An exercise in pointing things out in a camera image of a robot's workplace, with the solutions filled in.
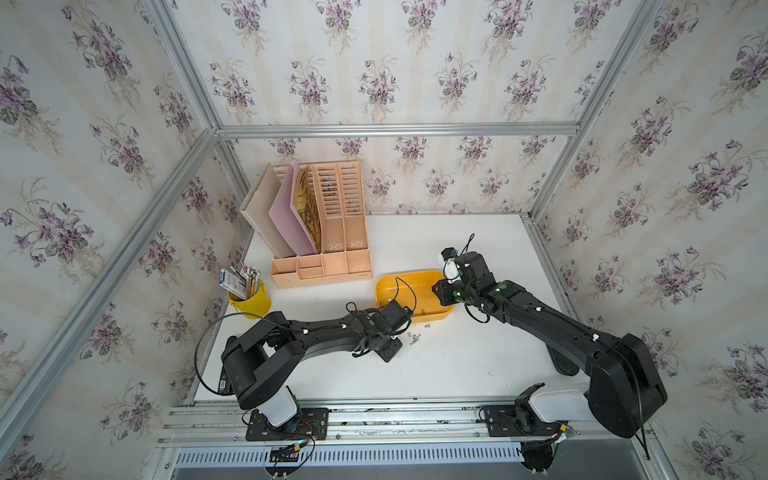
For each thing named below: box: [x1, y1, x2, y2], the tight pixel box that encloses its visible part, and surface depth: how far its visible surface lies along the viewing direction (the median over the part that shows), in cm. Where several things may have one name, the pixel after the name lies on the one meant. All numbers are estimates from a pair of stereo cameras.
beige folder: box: [239, 162, 296, 259], surface depth 88 cm
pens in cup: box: [219, 261, 261, 300], surface depth 85 cm
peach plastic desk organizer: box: [270, 160, 373, 289], surface depth 103 cm
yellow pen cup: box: [228, 280, 272, 320], surface depth 88 cm
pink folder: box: [268, 160, 316, 257], surface depth 89 cm
